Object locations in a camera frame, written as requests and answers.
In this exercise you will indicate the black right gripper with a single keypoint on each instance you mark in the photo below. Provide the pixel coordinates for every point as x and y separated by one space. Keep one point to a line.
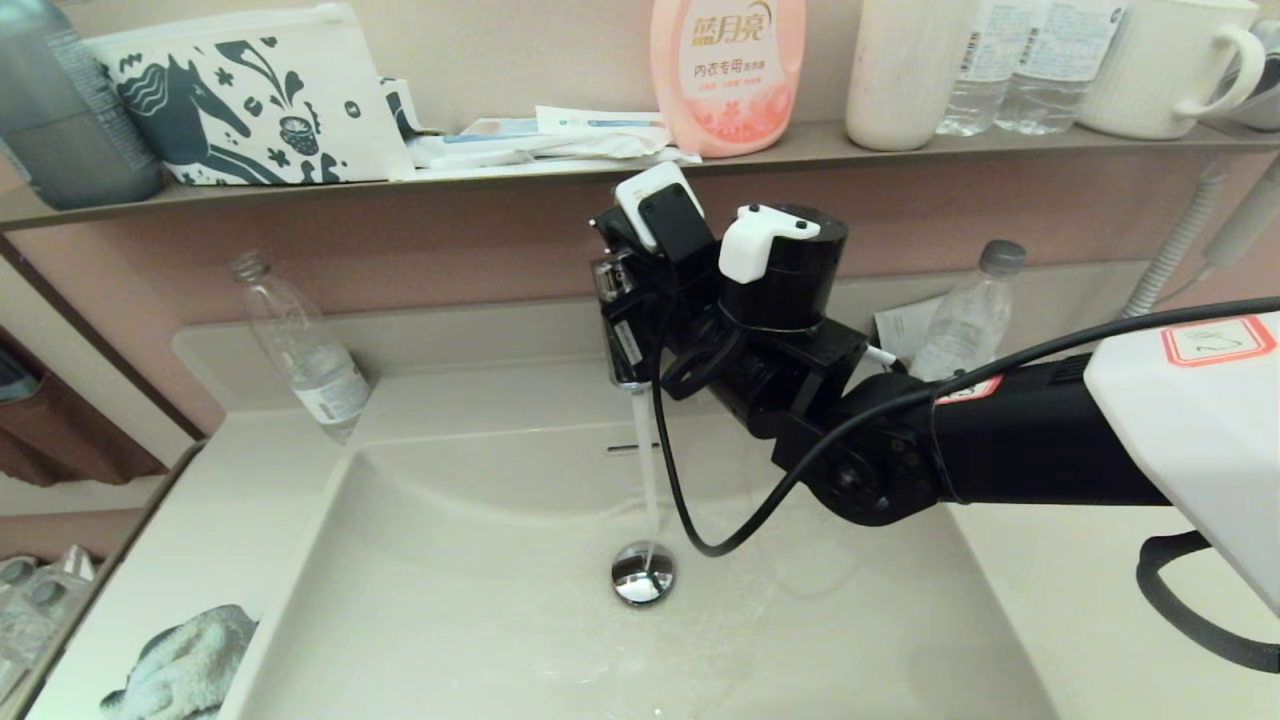
680 300

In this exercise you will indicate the chrome sink faucet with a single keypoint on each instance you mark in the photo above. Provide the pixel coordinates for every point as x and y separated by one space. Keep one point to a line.
628 378

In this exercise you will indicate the light blue fluffy cleaning cloth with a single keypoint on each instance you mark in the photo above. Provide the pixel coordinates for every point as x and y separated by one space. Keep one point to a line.
185 660

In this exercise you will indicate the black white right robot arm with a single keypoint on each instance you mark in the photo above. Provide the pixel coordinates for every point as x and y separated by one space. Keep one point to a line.
1050 440

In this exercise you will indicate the white ceramic sink basin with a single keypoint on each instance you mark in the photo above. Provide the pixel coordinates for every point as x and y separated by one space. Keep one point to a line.
450 600

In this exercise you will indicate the crumpled white plastic wrapper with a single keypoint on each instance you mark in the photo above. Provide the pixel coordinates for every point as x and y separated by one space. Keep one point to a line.
560 148

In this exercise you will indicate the white sachet blue stripe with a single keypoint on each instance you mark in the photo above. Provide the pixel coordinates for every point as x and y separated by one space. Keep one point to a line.
600 118

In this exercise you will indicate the pink detergent bottle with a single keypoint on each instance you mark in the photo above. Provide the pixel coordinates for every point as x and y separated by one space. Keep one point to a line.
728 80

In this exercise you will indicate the small patterned packet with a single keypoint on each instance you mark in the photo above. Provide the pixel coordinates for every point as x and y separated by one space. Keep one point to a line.
405 105

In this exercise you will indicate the white paper card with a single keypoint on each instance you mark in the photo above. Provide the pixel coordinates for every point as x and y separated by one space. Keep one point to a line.
900 330

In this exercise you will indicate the cream ribbed tumbler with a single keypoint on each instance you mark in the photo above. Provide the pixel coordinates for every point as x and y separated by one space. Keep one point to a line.
900 80

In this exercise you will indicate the clear uncapped plastic bottle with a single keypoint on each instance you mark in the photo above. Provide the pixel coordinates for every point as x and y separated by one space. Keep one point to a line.
310 360

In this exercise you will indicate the chrome drain stopper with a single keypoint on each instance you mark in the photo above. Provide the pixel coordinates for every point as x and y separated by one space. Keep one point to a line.
643 575

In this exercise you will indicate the clear grey-capped plastic bottle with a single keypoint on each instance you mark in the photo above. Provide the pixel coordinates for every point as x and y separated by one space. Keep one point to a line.
965 320

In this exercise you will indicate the clear labelled water bottle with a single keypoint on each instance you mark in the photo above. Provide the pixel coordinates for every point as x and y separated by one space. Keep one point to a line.
1050 80
975 90

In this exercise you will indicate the white horse print pouch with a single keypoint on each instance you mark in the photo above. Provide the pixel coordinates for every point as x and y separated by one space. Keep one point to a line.
250 100

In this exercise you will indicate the white ribbed mug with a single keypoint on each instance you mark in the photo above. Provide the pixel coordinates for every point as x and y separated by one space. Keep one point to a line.
1140 70

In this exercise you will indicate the grey plastic bottle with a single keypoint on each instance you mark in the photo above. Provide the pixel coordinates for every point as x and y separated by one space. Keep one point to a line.
70 130

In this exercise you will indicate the plastic wrapped cups pack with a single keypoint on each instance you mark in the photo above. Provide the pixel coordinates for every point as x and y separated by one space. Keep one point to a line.
40 610

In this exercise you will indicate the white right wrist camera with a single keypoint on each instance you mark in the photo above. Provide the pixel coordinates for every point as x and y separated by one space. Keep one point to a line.
650 200

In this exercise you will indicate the brown wall shelf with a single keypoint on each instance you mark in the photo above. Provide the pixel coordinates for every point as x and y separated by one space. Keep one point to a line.
800 148

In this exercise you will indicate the white wall hair dryer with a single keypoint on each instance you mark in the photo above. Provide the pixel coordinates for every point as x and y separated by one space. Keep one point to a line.
1245 215

